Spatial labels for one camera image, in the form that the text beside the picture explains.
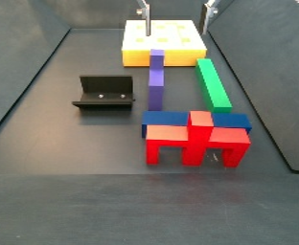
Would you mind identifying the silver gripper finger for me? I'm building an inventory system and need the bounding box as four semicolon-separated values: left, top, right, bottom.
137;0;151;36
201;0;220;34

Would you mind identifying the green long block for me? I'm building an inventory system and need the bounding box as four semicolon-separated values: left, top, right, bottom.
196;58;233;113

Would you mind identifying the yellow board with slots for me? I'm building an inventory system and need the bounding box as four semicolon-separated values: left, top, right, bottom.
122;20;208;67

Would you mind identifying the purple long block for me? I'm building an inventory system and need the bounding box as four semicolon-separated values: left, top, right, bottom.
149;49;165;111

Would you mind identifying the blue long block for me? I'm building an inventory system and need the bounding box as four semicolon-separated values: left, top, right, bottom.
142;111;253;137

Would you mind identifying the red cross-shaped block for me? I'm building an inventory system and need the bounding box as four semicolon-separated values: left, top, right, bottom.
142;111;252;167

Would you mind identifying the black angle bracket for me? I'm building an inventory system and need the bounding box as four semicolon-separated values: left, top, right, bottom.
74;75;135;108

